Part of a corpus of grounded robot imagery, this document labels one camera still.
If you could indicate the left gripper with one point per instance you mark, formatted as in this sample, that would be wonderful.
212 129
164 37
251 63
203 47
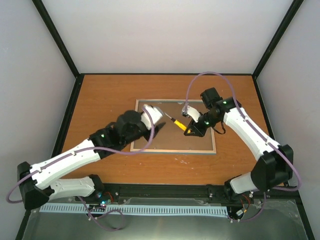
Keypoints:
157 128

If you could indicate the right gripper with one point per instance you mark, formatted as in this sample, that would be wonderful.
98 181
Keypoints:
198 132

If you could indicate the yellow handled screwdriver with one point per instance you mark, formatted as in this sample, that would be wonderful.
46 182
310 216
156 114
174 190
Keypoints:
178 123

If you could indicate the blue picture frame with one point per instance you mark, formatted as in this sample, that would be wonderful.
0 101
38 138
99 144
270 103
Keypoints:
175 127

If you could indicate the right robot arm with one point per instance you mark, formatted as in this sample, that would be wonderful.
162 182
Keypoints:
273 161

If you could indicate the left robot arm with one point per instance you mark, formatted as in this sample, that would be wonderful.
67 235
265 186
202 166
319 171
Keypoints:
42 182

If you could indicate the small lit circuit board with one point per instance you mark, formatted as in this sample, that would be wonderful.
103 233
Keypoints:
105 198

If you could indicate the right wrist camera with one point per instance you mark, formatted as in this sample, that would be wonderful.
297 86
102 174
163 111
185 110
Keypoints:
190 112

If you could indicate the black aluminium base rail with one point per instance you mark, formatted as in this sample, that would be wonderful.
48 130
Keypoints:
212 194

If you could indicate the blue slotted cable duct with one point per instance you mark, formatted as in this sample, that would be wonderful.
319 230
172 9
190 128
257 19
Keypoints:
138 210

